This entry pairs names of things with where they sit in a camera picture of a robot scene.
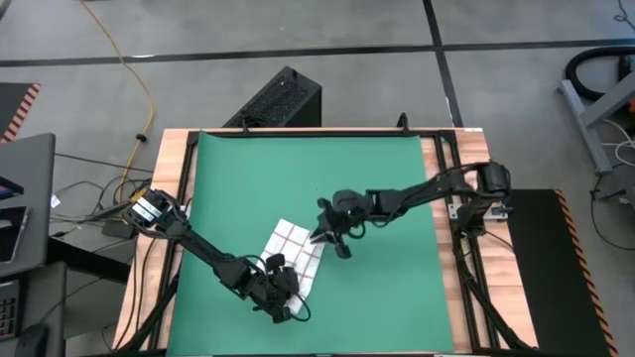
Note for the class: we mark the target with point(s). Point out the white red-checked towel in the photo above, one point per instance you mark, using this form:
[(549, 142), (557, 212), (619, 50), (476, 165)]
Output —
[(297, 243)]

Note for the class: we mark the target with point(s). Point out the grey metal stand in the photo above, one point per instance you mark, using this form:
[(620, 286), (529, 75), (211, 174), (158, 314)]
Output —
[(585, 126)]

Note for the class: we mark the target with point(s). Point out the grey side table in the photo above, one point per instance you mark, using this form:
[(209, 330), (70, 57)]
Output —
[(35, 163)]

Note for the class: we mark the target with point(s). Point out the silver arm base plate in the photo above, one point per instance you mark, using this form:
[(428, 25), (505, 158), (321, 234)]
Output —
[(452, 210)]

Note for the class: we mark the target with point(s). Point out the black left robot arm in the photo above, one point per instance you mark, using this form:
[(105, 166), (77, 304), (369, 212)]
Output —
[(198, 245)]

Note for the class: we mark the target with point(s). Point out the dark grey desk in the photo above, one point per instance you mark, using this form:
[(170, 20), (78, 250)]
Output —
[(44, 297)]

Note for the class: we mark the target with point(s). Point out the small screen device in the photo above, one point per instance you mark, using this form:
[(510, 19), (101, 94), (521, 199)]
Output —
[(9, 191)]

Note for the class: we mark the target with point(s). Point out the black computer mouse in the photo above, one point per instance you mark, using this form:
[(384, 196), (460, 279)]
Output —
[(31, 342)]

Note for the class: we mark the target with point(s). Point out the black perforated computer tower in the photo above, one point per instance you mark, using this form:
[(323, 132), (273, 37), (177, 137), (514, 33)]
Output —
[(285, 96)]

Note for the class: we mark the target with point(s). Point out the dark power brick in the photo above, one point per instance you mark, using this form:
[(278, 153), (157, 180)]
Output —
[(118, 230)]

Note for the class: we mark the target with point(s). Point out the black metal rig frame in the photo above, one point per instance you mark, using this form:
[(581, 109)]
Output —
[(446, 134)]

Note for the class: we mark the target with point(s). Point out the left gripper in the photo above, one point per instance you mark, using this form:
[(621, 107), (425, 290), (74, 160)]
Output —
[(255, 285)]

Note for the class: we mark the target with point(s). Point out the white paper tag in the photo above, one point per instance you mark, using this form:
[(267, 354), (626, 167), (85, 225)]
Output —
[(57, 201)]

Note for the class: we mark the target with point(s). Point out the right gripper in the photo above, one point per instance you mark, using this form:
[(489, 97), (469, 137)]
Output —
[(354, 210)]

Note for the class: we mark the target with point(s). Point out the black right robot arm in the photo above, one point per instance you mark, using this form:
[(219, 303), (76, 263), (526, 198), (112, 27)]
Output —
[(421, 191)]

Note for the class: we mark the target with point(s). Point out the dark desktop keyboard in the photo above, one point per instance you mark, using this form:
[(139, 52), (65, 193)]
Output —
[(7, 312)]

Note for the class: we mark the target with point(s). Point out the black hazard-striped floor mat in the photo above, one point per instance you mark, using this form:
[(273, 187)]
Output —
[(12, 106), (550, 277)]

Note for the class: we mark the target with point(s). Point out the dark screen tablet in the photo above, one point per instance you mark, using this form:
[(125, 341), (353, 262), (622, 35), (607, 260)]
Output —
[(11, 233)]

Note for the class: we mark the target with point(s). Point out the black mat clamp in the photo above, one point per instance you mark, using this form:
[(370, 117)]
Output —
[(245, 128), (403, 124)]

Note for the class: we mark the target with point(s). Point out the green table mat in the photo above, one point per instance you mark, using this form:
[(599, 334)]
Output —
[(372, 297)]

